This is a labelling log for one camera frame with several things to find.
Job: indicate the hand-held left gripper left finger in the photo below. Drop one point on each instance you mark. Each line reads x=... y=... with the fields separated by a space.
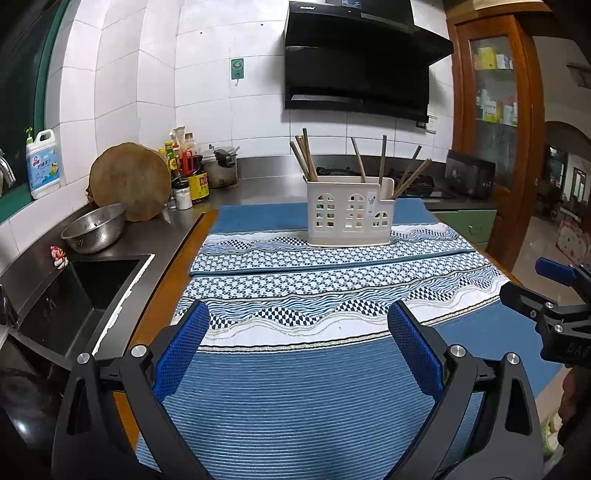
x=182 y=346

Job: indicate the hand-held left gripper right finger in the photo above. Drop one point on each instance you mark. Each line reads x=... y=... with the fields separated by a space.
x=413 y=350

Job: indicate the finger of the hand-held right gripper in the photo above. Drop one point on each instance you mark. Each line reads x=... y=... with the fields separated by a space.
x=556 y=270
x=526 y=300

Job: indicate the white plastic utensil holder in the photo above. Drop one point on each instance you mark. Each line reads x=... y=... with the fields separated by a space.
x=341 y=187

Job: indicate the pile of wooden chopsticks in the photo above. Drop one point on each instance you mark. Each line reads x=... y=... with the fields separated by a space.
x=310 y=166

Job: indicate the person's right hand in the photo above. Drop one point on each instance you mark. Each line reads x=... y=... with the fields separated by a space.
x=577 y=406

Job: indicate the floral floor mat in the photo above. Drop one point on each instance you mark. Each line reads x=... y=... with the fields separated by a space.
x=575 y=242

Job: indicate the green drawer cabinet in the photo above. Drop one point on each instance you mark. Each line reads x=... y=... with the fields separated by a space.
x=466 y=226

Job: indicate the blue patterned woven mat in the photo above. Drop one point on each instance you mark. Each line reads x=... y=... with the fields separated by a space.
x=258 y=217
x=300 y=392

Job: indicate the black kitchen sink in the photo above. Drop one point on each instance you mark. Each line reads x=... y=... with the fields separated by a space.
x=69 y=295

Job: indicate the black countertop appliance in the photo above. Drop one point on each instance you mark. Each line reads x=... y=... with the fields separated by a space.
x=471 y=175

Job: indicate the steel colander bowl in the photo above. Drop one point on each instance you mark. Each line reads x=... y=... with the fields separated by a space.
x=94 y=228

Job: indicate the white shaker jar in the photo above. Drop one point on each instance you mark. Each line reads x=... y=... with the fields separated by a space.
x=183 y=198

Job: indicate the small pink toy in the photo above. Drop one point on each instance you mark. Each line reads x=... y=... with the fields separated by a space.
x=59 y=257

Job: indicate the black gas stove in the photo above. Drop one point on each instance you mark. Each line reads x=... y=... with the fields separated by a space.
x=422 y=187

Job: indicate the dark soy sauce bottle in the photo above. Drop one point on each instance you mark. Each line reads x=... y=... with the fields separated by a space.
x=199 y=184

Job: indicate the round wooden chopping board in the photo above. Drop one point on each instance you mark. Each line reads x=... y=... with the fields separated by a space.
x=129 y=180

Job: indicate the steel pressure cooker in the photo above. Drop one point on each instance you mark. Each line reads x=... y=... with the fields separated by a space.
x=221 y=173

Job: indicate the wooden glass door cabinet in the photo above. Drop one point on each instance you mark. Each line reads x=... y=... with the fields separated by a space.
x=461 y=115

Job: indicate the yellow seasoning bottle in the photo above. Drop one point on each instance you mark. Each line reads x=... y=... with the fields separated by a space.
x=171 y=157

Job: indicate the black cooking pan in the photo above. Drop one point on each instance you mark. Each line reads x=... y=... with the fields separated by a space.
x=339 y=173

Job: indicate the beige paper packet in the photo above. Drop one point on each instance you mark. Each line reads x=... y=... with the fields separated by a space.
x=184 y=138

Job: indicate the yellow box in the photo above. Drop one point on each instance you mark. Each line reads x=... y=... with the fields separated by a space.
x=485 y=58

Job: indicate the white detergent bottle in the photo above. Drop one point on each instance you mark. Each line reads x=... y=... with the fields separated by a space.
x=44 y=166

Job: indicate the steel kitchen faucet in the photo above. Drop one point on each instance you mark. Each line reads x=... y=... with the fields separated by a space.
x=5 y=168

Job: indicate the black range hood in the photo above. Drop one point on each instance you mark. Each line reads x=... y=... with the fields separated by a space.
x=355 y=69

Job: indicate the white wall outlet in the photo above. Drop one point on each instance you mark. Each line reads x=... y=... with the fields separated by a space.
x=432 y=124

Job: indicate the green wall sticker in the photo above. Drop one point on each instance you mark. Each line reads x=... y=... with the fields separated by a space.
x=237 y=69

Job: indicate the dark window green frame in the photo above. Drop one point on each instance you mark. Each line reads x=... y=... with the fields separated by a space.
x=18 y=92

